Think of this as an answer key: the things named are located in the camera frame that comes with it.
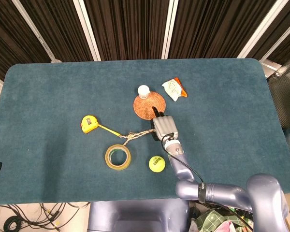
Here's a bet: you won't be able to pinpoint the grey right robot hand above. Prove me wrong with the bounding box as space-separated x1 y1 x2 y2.
150 105 179 143

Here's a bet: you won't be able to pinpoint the braided beige rope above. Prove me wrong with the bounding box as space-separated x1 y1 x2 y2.
119 129 158 147

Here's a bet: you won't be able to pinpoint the yellow tape measure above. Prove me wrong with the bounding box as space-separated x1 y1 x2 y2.
81 115 123 137

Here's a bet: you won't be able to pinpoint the clear yellowish packing tape roll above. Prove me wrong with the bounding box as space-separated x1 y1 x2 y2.
104 144 132 171

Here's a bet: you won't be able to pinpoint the round woven orange coaster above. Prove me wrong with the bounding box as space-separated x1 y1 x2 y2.
133 90 167 121

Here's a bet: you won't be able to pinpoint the yellow-green tennis ball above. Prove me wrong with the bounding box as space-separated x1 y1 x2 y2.
148 155 166 173

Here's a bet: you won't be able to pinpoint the white and orange snack packet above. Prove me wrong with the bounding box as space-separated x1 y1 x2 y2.
161 77 188 102

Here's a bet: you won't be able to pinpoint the small white lidded jar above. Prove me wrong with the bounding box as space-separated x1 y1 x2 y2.
137 85 151 100

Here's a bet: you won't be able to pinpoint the teal fabric table mat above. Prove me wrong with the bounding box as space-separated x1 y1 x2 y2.
0 58 290 206

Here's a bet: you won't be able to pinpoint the blue-grey robot torso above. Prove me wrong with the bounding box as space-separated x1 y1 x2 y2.
87 198 192 232

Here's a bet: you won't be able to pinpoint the green checked cloth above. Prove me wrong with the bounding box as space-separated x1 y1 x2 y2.
195 209 253 232

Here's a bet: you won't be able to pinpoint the black mesh panel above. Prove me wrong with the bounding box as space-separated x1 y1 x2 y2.
266 69 290 130

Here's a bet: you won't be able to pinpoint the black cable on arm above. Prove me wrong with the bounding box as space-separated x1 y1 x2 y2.
160 132 254 232

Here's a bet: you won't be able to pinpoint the black floor cables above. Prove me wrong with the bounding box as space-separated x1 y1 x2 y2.
0 202 90 232

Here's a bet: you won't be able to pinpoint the white frame post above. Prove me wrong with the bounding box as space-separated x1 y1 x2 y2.
161 0 180 60
72 0 102 61
260 14 290 78
236 0 289 59
11 0 62 63

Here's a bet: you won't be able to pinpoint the silver flexible metal hose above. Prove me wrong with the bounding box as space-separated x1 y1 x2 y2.
272 58 290 80

